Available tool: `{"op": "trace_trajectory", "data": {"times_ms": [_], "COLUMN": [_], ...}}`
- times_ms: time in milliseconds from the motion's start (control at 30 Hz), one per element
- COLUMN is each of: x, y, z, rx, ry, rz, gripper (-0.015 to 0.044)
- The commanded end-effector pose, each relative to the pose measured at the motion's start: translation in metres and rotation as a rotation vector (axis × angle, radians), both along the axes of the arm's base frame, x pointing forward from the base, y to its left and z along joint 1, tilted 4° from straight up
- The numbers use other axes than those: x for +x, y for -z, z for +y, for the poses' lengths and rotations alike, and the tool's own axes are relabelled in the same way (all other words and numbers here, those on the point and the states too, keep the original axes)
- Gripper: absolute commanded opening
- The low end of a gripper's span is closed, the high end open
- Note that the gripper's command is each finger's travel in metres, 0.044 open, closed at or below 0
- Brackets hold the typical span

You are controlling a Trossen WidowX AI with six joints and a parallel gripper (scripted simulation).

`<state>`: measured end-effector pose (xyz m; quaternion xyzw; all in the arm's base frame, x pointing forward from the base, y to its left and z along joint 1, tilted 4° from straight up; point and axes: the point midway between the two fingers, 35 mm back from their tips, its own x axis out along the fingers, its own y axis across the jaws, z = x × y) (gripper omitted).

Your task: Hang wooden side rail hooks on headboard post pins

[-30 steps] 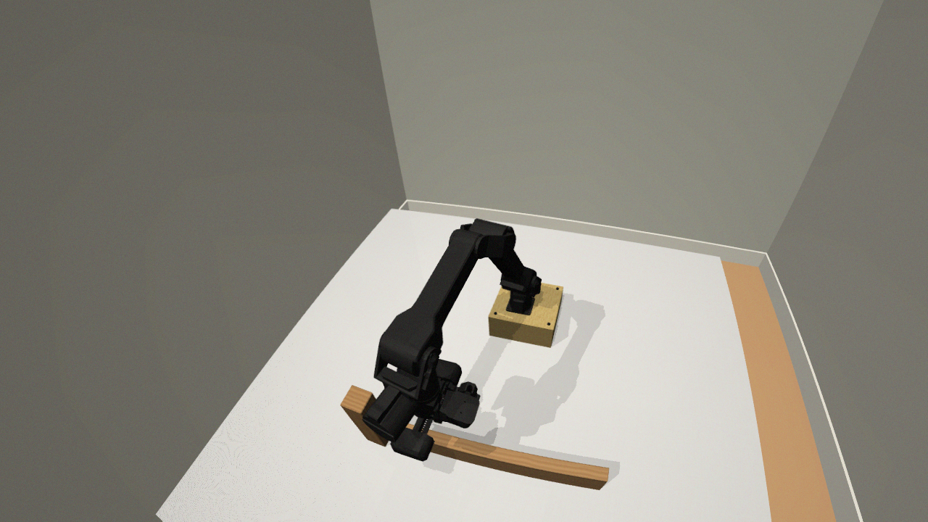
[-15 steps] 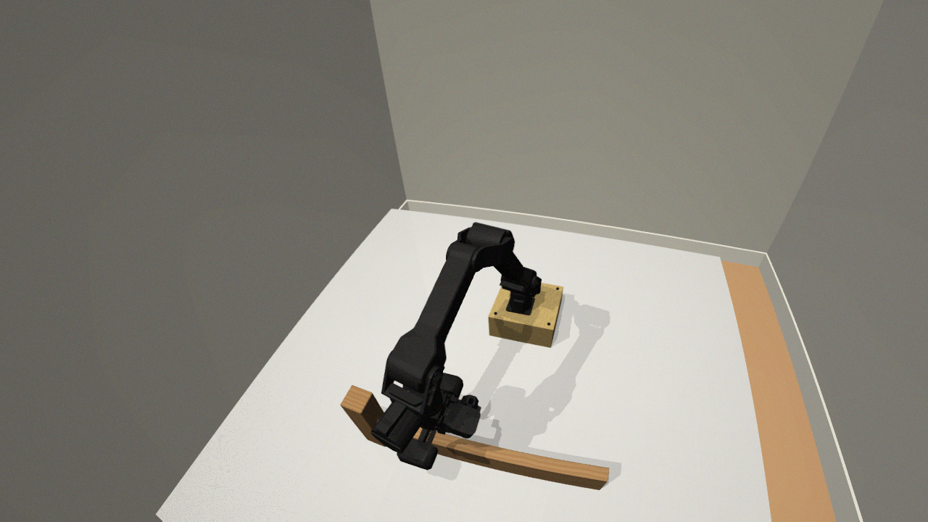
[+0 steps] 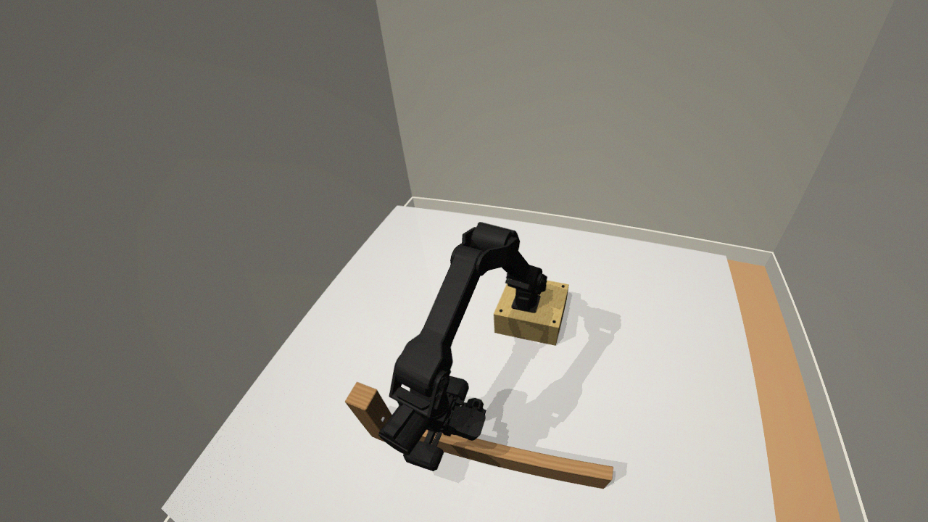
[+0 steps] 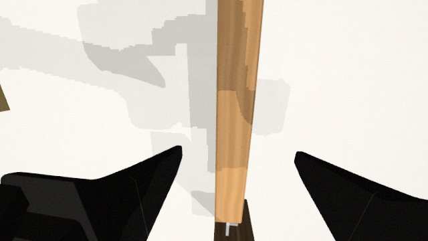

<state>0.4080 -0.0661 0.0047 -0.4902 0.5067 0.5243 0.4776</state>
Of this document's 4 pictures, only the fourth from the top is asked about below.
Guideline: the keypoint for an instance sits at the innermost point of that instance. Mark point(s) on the brown wooden post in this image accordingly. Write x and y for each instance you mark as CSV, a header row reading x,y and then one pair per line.
x,y
237,231

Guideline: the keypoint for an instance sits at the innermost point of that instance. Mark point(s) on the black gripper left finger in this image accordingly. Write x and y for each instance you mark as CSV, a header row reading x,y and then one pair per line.
x,y
122,206

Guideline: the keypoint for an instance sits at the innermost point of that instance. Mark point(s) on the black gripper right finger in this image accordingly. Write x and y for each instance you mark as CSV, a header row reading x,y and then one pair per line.
x,y
358,209

